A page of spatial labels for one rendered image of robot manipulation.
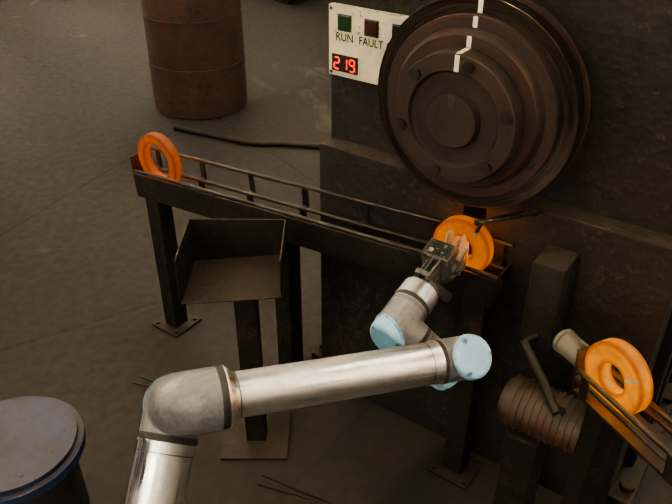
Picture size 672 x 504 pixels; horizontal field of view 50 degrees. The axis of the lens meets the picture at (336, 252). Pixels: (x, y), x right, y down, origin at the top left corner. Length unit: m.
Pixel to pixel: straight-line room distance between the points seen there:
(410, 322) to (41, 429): 0.90
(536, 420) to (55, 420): 1.12
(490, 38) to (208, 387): 0.86
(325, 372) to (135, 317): 1.57
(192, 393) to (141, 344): 1.42
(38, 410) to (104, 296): 1.14
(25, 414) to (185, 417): 0.68
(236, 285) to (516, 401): 0.76
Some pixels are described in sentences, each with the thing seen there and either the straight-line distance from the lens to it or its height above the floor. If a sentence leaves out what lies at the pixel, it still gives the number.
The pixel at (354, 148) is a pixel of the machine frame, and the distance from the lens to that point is 1.97.
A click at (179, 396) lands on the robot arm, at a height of 0.80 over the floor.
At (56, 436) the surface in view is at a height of 0.43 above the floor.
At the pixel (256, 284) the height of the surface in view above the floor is 0.60.
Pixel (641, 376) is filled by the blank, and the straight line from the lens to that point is 1.50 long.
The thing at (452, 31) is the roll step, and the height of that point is 1.28.
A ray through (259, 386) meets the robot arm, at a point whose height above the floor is 0.79.
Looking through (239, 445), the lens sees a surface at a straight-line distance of 2.28.
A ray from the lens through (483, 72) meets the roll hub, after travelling 1.47.
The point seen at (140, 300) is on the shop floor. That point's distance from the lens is 2.93.
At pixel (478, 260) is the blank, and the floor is 0.73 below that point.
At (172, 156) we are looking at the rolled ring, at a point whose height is 0.71.
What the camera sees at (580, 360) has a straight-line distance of 1.60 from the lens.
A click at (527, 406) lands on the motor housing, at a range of 1.73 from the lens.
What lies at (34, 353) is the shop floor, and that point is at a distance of 2.79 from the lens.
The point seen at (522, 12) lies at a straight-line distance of 1.50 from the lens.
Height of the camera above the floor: 1.70
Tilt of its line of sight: 33 degrees down
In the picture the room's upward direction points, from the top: straight up
